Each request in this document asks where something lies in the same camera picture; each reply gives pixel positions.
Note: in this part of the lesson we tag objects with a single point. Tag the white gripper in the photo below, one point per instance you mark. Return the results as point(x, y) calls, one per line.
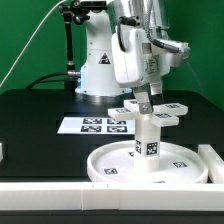
point(144, 63)

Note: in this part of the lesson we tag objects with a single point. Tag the white cross-shaped table base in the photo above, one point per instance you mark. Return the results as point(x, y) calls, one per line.
point(162, 116)

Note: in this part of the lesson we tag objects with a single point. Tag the white round table top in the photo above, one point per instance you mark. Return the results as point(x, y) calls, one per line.
point(115, 163)

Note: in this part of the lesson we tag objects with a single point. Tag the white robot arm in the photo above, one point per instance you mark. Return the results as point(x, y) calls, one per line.
point(97, 74)

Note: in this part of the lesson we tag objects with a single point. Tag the white marker sheet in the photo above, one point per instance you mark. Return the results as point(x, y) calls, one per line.
point(96, 125)

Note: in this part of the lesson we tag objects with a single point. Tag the white right fence rail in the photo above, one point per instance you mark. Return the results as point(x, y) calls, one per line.
point(214, 162)

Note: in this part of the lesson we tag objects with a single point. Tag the white fence rail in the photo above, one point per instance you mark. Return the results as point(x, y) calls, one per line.
point(214, 162)
point(102, 196)

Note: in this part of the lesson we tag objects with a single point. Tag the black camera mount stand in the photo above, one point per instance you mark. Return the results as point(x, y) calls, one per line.
point(71, 40)

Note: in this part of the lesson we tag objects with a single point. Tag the white front fence rail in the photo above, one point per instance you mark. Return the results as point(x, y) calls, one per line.
point(102, 196)

